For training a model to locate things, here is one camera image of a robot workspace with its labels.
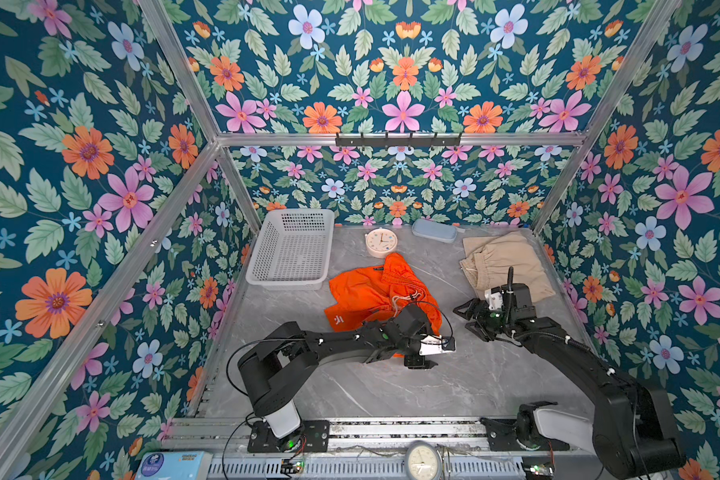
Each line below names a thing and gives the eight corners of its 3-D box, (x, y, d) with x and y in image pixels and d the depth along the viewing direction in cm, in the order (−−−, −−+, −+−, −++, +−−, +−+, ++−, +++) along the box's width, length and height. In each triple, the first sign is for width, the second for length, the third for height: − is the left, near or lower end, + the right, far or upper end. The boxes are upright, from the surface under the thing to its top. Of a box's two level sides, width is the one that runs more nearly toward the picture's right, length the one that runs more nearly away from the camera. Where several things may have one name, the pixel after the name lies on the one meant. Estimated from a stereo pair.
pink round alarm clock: (364, 258, 112) (364, 253, 110) (365, 232, 120) (365, 227, 118) (397, 258, 112) (398, 253, 110) (396, 232, 120) (396, 227, 118)
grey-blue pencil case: (410, 234, 120) (411, 229, 117) (415, 221, 124) (416, 216, 122) (454, 245, 116) (456, 240, 114) (458, 231, 121) (459, 226, 118)
